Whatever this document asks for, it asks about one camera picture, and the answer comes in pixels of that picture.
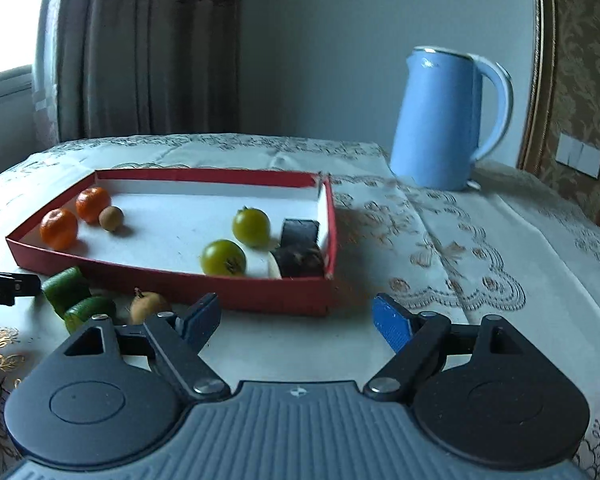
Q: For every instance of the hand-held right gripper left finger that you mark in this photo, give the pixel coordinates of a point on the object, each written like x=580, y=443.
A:
x=202, y=317

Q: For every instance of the red shallow cardboard box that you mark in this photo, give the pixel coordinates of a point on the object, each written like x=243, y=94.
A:
x=170, y=230

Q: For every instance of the light blue electric kettle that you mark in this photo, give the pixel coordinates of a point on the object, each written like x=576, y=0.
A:
x=435, y=120

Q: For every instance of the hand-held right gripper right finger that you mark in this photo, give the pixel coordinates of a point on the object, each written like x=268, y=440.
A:
x=392, y=322

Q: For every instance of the green tomato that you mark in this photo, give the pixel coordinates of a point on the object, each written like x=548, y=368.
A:
x=251, y=226
x=223, y=257

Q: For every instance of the gold framed patterned wall panel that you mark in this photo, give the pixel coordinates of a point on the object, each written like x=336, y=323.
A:
x=590, y=60

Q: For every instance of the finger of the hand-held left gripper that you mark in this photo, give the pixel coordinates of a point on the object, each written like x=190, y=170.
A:
x=0, y=287

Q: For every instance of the white wall socket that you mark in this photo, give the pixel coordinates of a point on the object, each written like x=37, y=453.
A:
x=580, y=155

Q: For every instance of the white embroidered tablecloth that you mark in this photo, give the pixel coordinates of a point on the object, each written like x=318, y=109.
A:
x=455, y=260

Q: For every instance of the orange tangerine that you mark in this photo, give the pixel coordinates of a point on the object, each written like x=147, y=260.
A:
x=92, y=204
x=59, y=228

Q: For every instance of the green cucumber piece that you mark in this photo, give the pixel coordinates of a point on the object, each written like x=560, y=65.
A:
x=87, y=310
x=65, y=287

